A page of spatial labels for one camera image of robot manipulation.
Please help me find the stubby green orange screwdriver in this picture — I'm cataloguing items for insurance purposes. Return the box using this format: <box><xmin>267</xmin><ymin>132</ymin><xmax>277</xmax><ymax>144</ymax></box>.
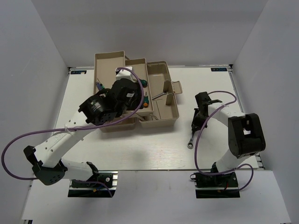
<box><xmin>143</xmin><ymin>92</ymin><xmax>149</xmax><ymax>108</ymax></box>

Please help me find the beige toolbox with clear lid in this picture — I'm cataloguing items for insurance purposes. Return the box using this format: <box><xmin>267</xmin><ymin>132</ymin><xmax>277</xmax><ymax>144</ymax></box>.
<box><xmin>93</xmin><ymin>50</ymin><xmax>183</xmax><ymax>133</ymax></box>

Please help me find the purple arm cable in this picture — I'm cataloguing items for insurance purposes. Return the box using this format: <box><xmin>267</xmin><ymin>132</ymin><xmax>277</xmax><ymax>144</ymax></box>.
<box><xmin>1</xmin><ymin>67</ymin><xmax>144</xmax><ymax>198</ymax></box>
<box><xmin>194</xmin><ymin>91</ymin><xmax>255</xmax><ymax>193</ymax></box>

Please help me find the large silver ratchet wrench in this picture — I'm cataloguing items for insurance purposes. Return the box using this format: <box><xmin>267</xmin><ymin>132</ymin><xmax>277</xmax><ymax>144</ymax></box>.
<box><xmin>187</xmin><ymin>132</ymin><xmax>195</xmax><ymax>149</ymax></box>

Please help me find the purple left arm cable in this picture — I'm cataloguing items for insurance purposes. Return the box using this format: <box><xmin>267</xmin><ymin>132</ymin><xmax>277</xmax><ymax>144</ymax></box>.
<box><xmin>1</xmin><ymin>67</ymin><xmax>144</xmax><ymax>198</ymax></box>

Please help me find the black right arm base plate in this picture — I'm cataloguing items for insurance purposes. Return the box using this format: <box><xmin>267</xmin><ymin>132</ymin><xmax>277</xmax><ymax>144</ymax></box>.
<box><xmin>190</xmin><ymin>172</ymin><xmax>240</xmax><ymax>199</ymax></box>

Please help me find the blue red handled screwdriver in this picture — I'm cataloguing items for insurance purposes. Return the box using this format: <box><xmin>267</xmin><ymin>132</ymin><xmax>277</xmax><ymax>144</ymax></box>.
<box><xmin>96</xmin><ymin>81</ymin><xmax>105</xmax><ymax>91</ymax></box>

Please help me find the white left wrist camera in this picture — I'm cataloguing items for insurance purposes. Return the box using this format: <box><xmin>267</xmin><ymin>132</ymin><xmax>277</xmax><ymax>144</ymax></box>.
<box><xmin>115</xmin><ymin>69</ymin><xmax>136</xmax><ymax>82</ymax></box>

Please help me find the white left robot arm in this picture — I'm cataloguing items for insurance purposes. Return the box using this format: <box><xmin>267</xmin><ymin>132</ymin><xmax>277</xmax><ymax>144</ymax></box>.
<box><xmin>23</xmin><ymin>78</ymin><xmax>142</xmax><ymax>186</ymax></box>

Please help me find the small silver ratchet wrench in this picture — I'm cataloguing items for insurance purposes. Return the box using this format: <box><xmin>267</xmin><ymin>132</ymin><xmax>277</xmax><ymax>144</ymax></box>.
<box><xmin>152</xmin><ymin>91</ymin><xmax>167</xmax><ymax>100</ymax></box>

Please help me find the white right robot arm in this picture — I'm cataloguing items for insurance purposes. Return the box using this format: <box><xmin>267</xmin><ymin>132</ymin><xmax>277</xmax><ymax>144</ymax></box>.
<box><xmin>192</xmin><ymin>91</ymin><xmax>266</xmax><ymax>186</ymax></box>

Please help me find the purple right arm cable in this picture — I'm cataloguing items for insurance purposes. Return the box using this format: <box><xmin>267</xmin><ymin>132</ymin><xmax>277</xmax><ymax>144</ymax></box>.
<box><xmin>194</xmin><ymin>91</ymin><xmax>255</xmax><ymax>193</ymax></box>

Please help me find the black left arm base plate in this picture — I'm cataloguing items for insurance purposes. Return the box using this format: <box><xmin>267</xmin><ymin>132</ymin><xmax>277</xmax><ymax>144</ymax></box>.
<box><xmin>68</xmin><ymin>171</ymin><xmax>118</xmax><ymax>198</ymax></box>

